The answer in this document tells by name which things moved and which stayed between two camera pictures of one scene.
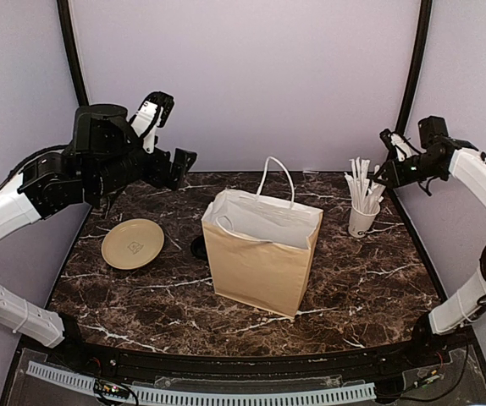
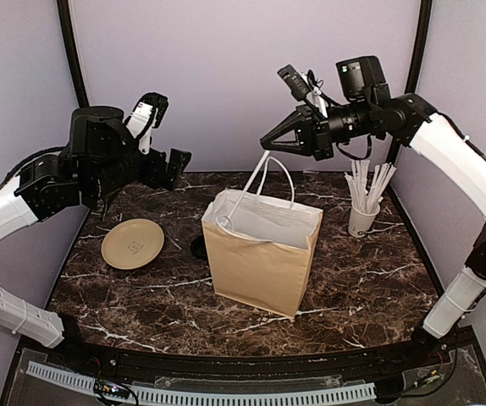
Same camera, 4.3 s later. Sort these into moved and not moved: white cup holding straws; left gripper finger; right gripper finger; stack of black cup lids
Moved: right gripper finger
Not moved: left gripper finger; white cup holding straws; stack of black cup lids
